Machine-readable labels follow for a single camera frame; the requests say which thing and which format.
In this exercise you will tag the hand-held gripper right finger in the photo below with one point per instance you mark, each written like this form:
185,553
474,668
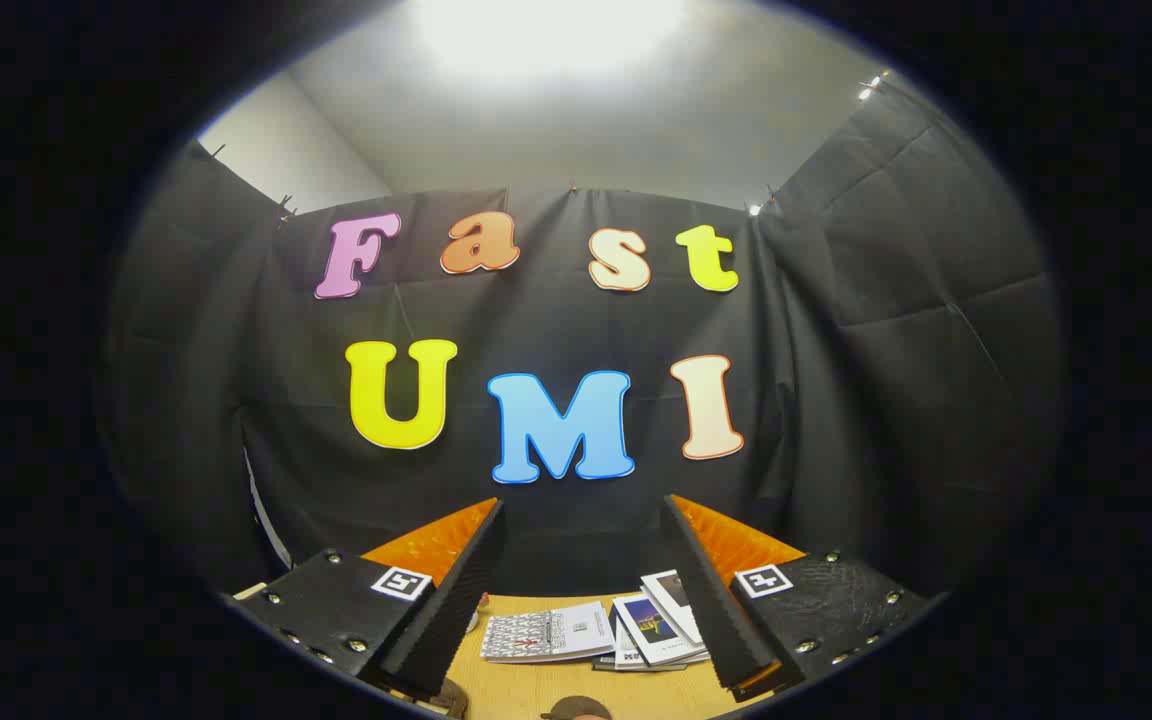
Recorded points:
711,610

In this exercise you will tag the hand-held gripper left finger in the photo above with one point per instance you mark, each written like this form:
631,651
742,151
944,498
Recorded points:
456,610

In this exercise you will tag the grey patterned book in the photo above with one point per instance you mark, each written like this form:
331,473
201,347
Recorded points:
536,635

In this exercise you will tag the white book with black print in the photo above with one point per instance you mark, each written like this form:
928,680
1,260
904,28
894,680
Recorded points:
628,657

